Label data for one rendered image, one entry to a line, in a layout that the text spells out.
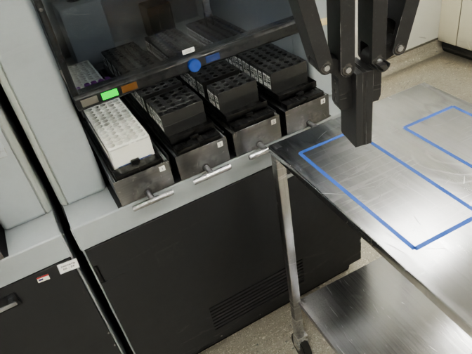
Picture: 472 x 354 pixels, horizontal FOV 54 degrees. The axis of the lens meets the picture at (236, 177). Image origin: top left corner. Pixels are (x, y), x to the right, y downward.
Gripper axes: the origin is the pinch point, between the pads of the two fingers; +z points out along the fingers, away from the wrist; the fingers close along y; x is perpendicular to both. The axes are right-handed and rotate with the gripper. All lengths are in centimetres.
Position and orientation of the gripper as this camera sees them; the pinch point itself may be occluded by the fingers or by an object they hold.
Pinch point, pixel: (356, 103)
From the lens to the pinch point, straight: 41.5
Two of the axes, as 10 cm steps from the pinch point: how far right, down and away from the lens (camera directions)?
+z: 1.5, 7.9, 6.0
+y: 9.5, -2.7, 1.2
